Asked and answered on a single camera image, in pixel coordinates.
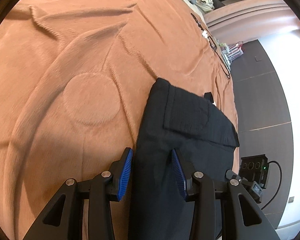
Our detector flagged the black pants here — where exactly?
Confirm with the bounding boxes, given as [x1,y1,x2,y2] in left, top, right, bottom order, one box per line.
[128,78,239,239]

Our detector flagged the black power box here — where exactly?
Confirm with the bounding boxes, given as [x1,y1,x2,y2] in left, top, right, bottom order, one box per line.
[239,154,269,189]

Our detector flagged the black power cord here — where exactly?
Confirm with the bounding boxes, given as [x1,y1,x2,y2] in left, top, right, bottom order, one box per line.
[261,160,283,211]

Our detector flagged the mauve curtain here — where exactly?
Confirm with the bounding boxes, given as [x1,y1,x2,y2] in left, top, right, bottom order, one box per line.
[204,0,300,44]

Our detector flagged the brown fleece blanket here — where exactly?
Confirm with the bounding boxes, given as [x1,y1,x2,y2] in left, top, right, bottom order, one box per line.
[0,0,238,239]

